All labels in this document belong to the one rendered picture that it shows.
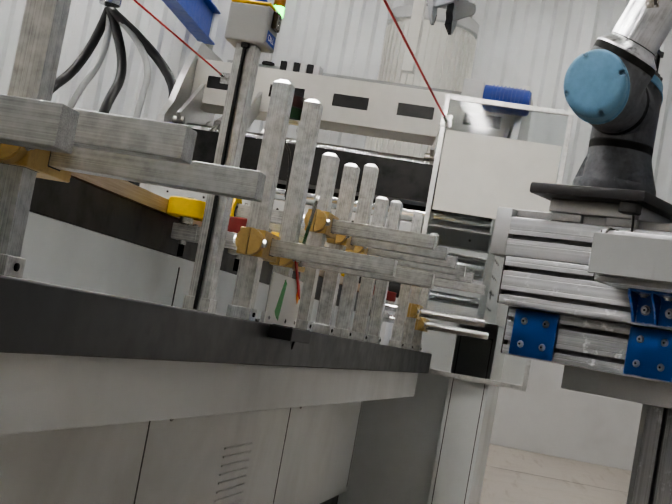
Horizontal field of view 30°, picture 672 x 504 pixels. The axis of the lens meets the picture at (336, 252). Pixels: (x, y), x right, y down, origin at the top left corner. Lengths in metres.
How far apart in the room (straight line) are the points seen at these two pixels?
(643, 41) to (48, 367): 1.17
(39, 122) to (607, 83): 1.45
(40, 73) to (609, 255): 1.08
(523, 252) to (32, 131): 1.57
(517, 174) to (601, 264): 2.97
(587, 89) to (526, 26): 9.64
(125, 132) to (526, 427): 10.41
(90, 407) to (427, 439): 3.57
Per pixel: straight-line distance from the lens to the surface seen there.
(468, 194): 5.09
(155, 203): 2.37
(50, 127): 0.86
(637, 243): 2.11
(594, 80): 2.19
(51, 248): 2.00
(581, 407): 11.45
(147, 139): 1.11
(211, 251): 2.07
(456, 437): 5.07
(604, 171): 2.29
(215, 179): 1.35
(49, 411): 1.60
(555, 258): 2.30
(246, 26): 2.11
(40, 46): 1.40
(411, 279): 2.55
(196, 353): 1.98
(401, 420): 5.22
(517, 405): 11.42
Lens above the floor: 0.70
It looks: 4 degrees up
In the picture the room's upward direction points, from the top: 10 degrees clockwise
